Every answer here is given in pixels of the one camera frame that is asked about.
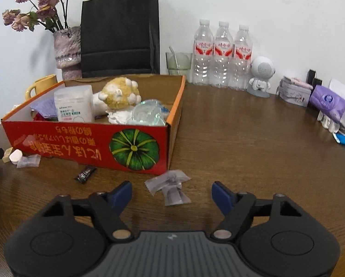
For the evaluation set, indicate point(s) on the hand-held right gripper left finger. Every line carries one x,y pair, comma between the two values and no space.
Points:
122,195

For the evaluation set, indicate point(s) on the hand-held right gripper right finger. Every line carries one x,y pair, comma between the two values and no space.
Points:
221,196

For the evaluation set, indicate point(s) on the small clear plastic packet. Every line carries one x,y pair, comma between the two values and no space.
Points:
174,196
29,161
161,180

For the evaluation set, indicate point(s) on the purple cloth pouch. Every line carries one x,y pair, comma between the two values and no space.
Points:
44,106

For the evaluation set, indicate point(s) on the red cardboard box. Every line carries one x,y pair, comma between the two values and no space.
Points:
74,147

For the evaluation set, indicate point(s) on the clear plastic bag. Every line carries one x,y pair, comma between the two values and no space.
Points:
149,112

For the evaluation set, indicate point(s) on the clear cotton swab box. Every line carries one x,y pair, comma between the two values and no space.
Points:
73,104

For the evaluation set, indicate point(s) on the white and yellow plush toy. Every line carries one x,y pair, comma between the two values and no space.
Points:
117,95

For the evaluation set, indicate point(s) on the beige eraser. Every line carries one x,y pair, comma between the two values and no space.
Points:
7,155

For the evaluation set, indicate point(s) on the white round cap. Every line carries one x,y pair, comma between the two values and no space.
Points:
16,156

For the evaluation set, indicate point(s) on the dark brown candy wrapper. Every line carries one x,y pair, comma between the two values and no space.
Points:
85,175

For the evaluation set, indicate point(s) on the small crumpled white tissue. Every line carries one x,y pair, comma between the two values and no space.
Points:
18,107

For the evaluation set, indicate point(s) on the yellow mug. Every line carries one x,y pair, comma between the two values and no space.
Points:
44,85

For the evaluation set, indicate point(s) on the printed tin box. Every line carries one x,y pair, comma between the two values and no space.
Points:
295,96

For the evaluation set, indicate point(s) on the purple ceramic vase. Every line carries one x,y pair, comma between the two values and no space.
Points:
67,49

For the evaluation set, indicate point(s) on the white robot figurine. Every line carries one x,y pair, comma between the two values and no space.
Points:
262,72

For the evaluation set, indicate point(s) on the clear water bottle red label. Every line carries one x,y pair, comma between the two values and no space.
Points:
202,57
242,62
223,60

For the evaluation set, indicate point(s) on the pink case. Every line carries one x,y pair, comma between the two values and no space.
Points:
298,82

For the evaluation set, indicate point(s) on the glass cup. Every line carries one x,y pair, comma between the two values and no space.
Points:
179,65

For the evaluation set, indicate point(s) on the purple tissue packet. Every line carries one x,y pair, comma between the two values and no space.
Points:
329,102

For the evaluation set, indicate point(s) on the spoon in glass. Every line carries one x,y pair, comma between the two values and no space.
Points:
174,57

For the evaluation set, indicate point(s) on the small black box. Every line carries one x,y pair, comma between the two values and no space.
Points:
312,75

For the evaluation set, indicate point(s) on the dried pink roses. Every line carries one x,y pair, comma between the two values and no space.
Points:
40,3

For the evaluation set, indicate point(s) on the black paper bag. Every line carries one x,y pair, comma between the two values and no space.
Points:
117,34

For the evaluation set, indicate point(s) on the white paper sheet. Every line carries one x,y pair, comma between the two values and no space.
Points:
344,88

